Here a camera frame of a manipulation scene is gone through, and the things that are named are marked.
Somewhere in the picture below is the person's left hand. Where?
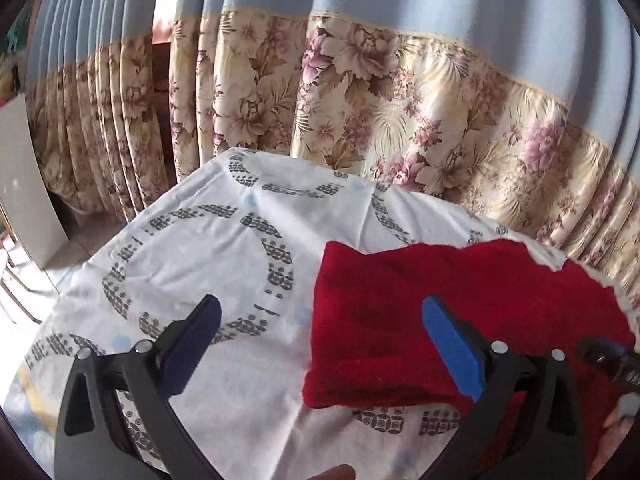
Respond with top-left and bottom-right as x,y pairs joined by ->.
308,464 -> 357,480

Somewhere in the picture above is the blue floral curtain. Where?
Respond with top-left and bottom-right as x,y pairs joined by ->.
1,0 -> 639,286

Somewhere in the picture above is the red knitted sweater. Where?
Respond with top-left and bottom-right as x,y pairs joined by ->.
303,240 -> 634,479

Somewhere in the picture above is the white board panel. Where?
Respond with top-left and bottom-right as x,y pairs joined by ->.
0,94 -> 68,270

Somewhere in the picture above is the person's right hand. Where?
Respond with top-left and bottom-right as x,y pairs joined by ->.
587,393 -> 639,480

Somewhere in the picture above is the white patterned bed sheet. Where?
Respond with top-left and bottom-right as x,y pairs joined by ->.
2,146 -> 640,480

